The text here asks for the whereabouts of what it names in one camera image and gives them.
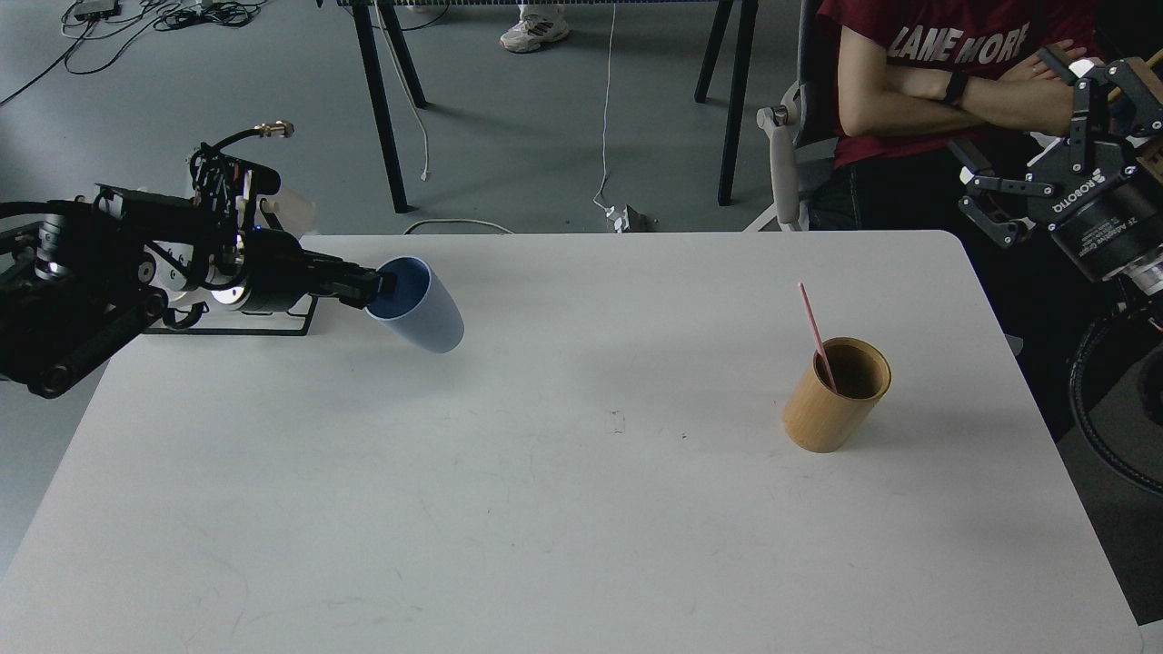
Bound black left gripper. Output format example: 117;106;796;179
214;228;383;313

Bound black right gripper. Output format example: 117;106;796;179
948;45;1162;282

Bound blue plastic cup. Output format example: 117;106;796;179
364;257;464;353

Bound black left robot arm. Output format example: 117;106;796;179
1;120;404;399

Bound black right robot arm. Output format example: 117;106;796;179
949;45;1162;495

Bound white mug rear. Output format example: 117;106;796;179
256;187;317;239

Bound seated person red shirt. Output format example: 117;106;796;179
804;0;1128;301

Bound grey office chair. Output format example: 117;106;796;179
744;1;839;233

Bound white power adapter floor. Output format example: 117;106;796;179
605;204;651;234

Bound white sneaker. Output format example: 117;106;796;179
499;14;571;54

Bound black table legs background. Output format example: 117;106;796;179
317;0;759;215

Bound bamboo cylinder holder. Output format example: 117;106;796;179
782;337;892;452

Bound black wire mug rack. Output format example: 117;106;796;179
152;258;315;335

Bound white hanging cable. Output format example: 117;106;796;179
591;0;618;214

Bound black floor cables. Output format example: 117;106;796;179
0;0;273;105

